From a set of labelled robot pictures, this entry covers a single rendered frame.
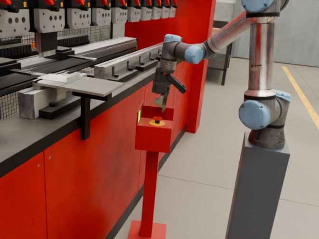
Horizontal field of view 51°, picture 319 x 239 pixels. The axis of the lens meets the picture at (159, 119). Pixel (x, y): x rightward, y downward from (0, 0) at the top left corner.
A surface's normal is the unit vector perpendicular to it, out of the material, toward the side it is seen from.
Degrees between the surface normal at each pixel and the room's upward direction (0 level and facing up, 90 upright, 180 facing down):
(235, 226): 90
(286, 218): 0
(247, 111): 97
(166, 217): 0
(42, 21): 90
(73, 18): 90
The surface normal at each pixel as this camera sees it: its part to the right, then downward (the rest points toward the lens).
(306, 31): -0.07, 0.34
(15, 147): 0.08, -0.93
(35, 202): 0.95, 0.18
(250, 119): -0.65, 0.33
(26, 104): -0.30, 0.31
